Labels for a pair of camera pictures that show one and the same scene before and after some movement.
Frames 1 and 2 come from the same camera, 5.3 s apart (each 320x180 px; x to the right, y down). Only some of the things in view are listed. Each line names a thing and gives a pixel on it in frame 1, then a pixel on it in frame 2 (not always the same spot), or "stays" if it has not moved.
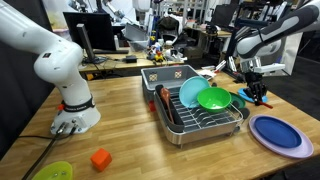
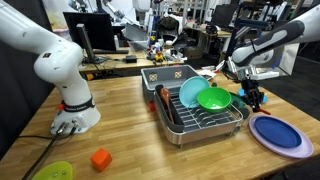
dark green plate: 236,102 stays
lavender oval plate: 304,150 stays
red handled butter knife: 264,104 -> 264,111
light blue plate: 190,89 stays
